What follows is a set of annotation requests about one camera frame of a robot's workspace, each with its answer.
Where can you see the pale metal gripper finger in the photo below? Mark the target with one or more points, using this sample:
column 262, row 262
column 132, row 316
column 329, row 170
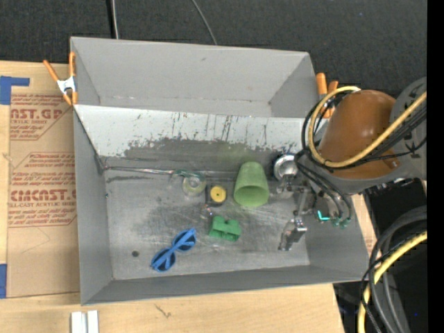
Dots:
column 286, row 238
column 300, row 226

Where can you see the green toy block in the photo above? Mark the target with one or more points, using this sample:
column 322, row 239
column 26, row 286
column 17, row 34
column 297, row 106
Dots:
column 224, row 228

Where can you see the green plastic cup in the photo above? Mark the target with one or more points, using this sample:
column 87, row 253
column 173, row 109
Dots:
column 252, row 186

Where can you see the clear glass jar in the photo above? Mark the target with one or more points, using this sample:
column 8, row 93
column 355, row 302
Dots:
column 193, row 184

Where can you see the brown cardboard board, red print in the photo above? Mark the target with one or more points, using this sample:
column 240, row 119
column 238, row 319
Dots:
column 41, row 220

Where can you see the blue sunglasses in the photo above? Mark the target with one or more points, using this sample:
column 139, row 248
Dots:
column 184, row 240

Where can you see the grey metal bin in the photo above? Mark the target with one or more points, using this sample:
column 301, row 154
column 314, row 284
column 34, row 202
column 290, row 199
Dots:
column 194, row 255

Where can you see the yellow and black round disc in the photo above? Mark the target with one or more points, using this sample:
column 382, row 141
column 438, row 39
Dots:
column 217, row 194

